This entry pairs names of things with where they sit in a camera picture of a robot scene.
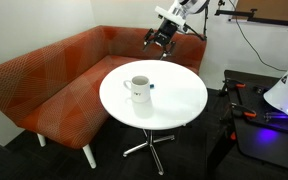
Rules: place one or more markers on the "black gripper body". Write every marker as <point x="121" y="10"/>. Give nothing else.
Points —
<point x="165" y="32"/>

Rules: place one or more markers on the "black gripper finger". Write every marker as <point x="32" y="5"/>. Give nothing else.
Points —
<point x="168" y="49"/>
<point x="148" y="38"/>

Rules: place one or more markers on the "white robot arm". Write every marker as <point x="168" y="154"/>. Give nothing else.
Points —
<point x="277" y="96"/>

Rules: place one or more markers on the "white ceramic mug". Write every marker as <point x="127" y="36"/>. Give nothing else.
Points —
<point x="139" y="86"/>

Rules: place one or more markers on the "round white table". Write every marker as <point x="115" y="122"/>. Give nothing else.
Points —
<point x="178" y="98"/>

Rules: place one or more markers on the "orange patterned corner sofa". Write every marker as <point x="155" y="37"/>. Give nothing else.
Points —
<point x="54" y="91"/>

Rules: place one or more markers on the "black workbench table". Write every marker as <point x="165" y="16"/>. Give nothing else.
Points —
<point x="265" y="137"/>

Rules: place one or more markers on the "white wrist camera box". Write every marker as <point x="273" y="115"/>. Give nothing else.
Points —
<point x="169" y="16"/>

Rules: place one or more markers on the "orange handled clamp rear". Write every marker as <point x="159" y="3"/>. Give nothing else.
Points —
<point x="230" y="84"/>

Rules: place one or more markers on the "orange handled clamp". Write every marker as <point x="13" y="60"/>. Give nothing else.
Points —
<point x="230" y="84"/>
<point x="236" y="110"/>

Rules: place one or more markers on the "orange handled clamp front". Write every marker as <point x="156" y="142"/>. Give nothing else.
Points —
<point x="236" y="110"/>

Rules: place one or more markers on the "black overhead mounting rail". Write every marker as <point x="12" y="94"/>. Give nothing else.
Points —
<point x="251" y="17"/>

